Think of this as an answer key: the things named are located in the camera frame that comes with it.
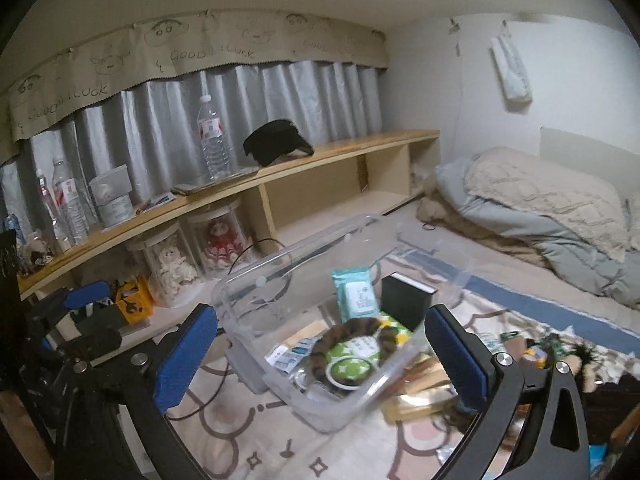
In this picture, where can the clear plastic storage box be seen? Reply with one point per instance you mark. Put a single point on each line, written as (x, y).
(280, 280)

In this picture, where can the black box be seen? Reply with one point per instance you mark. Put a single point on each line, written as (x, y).
(405, 305)

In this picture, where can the red doll in clear jar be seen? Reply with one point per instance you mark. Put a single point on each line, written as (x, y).
(220, 245)

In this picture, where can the white round tub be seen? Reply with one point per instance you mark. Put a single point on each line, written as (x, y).
(116, 210)

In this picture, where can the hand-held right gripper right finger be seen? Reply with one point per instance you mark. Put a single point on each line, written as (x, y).
(455, 355)

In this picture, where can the white doll in clear jar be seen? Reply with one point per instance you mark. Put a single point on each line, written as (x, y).
(172, 265)

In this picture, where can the wooden shelf unit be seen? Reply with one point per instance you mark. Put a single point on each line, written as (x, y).
(350, 142)

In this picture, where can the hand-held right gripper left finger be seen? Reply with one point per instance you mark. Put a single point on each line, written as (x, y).
(185, 355)

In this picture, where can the green plastic toy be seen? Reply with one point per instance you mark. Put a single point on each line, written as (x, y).
(555, 347)

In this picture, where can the white headboard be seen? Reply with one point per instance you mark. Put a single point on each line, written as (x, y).
(590, 155)

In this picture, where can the silver grey curtain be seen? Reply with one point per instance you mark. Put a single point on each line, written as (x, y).
(160, 115)

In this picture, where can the flat brown notebook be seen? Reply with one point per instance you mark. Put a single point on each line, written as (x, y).
(190, 188)

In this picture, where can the brown furry scrunchie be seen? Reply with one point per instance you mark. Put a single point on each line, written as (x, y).
(330, 337)

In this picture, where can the grey card box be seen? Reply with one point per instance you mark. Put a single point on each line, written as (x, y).
(110, 182)

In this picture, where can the beige cartoon valance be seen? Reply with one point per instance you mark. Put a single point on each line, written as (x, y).
(200, 55)

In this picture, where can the yellow translucent plastic case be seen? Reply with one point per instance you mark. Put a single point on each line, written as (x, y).
(415, 405)

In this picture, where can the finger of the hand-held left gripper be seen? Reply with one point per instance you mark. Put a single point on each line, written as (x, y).
(87, 294)
(97, 337)

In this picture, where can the grey duvet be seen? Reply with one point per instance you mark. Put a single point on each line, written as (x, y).
(575, 255)

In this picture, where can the white paper bag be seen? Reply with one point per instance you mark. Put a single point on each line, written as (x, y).
(510, 70)

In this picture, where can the clear water bottle red label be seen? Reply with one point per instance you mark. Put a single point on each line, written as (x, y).
(45, 210)
(212, 145)
(70, 205)

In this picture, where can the yellow box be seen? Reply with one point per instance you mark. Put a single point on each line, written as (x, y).
(135, 305)

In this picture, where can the blue white pouch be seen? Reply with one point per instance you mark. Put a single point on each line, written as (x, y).
(290, 352)

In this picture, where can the black visor cap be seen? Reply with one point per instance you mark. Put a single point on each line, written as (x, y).
(275, 142)

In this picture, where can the pink cartoon printed blanket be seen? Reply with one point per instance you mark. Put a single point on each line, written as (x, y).
(280, 440)

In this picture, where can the teal wet wipes pack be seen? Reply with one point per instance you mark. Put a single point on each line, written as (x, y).
(355, 295)

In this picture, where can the tan fleece blanket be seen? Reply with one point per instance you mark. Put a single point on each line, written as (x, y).
(475, 240)

